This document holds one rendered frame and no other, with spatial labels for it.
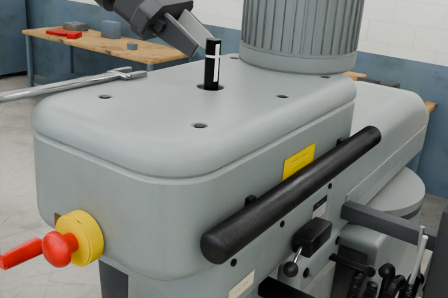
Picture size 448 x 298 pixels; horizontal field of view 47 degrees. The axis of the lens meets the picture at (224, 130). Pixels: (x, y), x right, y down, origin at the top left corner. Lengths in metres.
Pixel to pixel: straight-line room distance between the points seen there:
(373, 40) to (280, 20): 4.27
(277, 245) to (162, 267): 0.24
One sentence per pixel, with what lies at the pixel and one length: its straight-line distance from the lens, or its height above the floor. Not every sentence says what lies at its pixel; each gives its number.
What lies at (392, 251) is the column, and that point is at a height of 1.46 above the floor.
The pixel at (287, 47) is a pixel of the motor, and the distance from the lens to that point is 0.81.
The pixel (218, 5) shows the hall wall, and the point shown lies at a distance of 5.86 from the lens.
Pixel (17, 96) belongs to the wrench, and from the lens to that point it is 0.63.
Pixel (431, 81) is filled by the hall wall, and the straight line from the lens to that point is 4.95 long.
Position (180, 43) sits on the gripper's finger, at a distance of 0.67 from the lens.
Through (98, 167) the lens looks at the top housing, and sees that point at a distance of 0.55.
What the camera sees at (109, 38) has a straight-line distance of 6.59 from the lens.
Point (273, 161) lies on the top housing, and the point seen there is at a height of 1.83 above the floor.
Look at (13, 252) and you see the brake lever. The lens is 0.68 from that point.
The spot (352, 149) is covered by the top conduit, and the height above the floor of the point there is 1.80.
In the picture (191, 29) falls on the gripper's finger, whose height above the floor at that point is 1.96.
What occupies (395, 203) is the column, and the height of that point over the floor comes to 1.56.
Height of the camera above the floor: 2.07
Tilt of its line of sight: 20 degrees down
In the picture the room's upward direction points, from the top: 4 degrees clockwise
